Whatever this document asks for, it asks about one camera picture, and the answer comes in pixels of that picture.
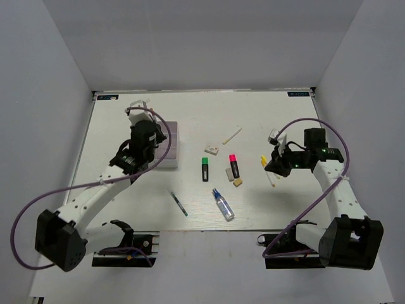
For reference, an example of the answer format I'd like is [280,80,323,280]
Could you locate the white pale yellow marker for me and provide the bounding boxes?
[222,127,242,145]

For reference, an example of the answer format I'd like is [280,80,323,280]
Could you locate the green gel pen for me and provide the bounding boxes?
[169,191,188,217]

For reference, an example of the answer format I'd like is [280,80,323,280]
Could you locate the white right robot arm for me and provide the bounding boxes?
[263,128,383,270]

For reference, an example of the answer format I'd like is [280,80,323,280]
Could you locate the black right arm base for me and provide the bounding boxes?
[265,220,326,270]

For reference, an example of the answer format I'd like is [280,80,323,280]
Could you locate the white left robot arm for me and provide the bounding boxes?
[35,120,172,272]

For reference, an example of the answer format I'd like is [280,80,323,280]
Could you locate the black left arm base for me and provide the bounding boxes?
[87,220,159,268]

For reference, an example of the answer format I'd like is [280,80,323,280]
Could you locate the yellow cap marker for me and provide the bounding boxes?
[261,155,281,179]

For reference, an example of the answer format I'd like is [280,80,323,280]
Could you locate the white right organizer tray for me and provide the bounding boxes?
[149,121,180,169]

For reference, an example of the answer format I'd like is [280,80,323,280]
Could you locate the tan eraser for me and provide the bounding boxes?
[233,179,242,187]

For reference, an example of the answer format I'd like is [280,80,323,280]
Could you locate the pink highlighter marker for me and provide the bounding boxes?
[228,154,240,179]

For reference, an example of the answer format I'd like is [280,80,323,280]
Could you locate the grey eraser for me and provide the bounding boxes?
[225,168,234,182]

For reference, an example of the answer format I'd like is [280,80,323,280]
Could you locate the left blue corner label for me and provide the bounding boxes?
[96,94,119,101]

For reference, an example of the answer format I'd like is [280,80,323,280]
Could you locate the blue corner label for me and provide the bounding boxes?
[96,94,119,101]
[287,91,310,97]

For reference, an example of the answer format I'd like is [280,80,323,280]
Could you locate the white staples box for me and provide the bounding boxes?
[204,144,219,156]

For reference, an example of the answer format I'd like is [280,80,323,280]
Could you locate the blue spray bottle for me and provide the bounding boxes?
[213,189,235,222]

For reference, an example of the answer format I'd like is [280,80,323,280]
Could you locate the green highlighter marker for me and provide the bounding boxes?
[201,157,209,182]

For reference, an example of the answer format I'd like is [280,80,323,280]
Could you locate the right blue corner label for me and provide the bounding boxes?
[287,91,310,97]

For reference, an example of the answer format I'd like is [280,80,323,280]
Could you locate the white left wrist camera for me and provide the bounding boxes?
[125,99,156,127]

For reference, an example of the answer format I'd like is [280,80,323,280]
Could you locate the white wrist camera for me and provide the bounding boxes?
[268,129,287,156]
[125,99,156,127]

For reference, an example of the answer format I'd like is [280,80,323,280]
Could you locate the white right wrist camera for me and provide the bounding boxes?
[268,129,287,156]

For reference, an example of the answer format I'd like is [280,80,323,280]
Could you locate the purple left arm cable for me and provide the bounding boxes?
[9,106,173,270]

